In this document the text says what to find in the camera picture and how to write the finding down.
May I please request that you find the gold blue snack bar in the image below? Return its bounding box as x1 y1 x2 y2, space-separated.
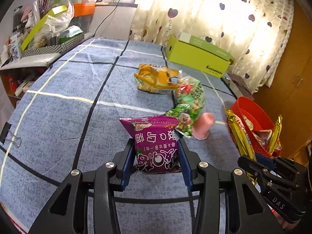
268 115 282 155

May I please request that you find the orange white bread packet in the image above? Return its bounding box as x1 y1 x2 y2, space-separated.
243 115 272 148

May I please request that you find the purple snack packet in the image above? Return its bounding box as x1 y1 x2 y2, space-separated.
120 116 179 174

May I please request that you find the pink jelly cup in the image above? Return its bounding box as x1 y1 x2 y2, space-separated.
192 113 215 140

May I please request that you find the green pea snack packet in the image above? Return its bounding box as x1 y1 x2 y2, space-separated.
165 103 203 138

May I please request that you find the clear green cracker bag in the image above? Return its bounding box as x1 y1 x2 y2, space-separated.
175 70 205 109

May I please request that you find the yellow chip bag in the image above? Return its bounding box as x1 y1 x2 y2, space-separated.
134 64 180 94

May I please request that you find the right hand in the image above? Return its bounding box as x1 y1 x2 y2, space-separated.
271 208 293 231

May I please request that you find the red round plastic basket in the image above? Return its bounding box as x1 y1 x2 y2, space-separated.
230 97 281 158

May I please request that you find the wooden wardrobe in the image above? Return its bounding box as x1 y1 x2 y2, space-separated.
253 2 311 158

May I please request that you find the blue plaid tablecloth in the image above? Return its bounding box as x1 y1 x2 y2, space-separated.
1 38 239 232

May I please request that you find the brown checkered cloth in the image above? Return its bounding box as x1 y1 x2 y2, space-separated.
228 74 252 94

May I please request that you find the black binder clip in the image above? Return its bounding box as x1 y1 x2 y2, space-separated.
0 122 22 147

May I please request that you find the green cardboard box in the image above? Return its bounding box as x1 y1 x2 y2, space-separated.
166 32 234 78

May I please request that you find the white side table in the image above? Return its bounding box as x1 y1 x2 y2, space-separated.
1 53 61 71

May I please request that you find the patterned storage tray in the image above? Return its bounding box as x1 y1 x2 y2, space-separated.
20 31 86 57

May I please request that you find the heart pattern curtain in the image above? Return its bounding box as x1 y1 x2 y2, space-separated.
129 0 294 93

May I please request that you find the clear plastic bag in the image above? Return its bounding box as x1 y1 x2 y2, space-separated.
30 0 74 37

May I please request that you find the orange box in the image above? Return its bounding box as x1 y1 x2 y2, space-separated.
74 3 95 18

